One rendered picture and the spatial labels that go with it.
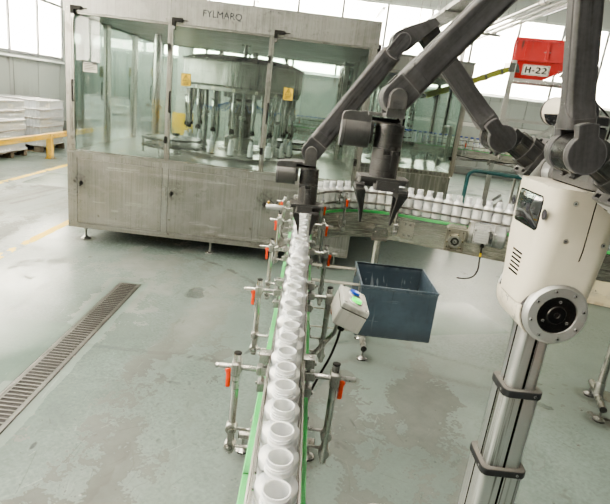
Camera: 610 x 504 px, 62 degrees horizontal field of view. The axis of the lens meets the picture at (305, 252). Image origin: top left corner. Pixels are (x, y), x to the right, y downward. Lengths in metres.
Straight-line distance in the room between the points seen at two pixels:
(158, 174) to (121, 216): 0.58
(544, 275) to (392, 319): 0.88
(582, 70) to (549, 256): 0.44
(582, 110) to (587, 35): 0.13
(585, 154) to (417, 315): 1.16
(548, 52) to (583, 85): 7.16
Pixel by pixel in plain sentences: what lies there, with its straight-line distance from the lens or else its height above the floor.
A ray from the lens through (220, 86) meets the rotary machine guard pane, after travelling 5.00.
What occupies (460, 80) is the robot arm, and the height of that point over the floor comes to 1.72.
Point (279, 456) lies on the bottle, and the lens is 0.75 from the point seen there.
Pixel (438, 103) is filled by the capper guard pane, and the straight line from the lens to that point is 7.00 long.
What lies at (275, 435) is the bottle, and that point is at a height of 1.16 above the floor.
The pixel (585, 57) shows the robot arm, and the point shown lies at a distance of 1.15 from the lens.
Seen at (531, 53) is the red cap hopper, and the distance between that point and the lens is 8.31.
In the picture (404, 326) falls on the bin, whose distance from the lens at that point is 2.12.
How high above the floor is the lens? 1.62
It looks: 17 degrees down
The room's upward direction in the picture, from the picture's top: 7 degrees clockwise
